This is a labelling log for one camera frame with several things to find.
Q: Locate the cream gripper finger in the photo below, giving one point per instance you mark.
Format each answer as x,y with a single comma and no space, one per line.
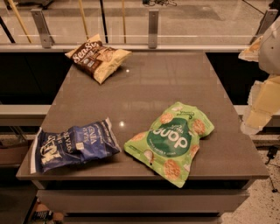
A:
252,52
263,103

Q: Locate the green rice chip bag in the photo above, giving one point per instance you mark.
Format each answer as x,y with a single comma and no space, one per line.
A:
172,142

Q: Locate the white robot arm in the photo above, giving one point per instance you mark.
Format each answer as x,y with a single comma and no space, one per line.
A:
269,53

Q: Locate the brown chip bag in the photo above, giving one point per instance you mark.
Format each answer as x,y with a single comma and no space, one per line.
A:
96,59

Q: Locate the blue potato chip bag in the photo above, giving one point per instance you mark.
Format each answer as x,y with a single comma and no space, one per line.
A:
74,146

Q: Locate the grey table cabinet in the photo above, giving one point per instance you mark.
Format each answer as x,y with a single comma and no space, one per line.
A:
143,206

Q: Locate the metal railing post right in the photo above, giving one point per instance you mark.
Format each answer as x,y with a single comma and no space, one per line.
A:
266,22

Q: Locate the metal railing post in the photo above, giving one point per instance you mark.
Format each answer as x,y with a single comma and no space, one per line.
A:
153,29
266,22
45,36

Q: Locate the metal railing post middle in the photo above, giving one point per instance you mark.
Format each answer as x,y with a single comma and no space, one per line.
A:
153,29

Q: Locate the metal railing post left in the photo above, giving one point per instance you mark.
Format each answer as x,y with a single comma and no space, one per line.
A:
45,36

